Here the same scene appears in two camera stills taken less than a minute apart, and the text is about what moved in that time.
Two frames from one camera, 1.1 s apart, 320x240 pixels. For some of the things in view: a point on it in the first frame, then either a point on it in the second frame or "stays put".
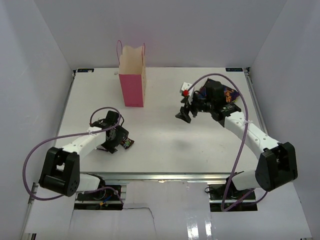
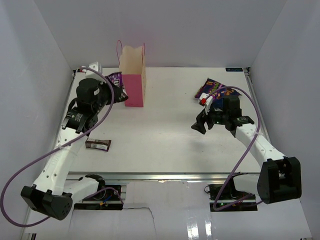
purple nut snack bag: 230,94 stays put
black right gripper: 184,110 -> 201,119
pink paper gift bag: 132,73 stays put
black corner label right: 234,69 stays put
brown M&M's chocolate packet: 127,142 -> 116,80
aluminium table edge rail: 165,177 stays put
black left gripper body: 119,134 -> 106,98
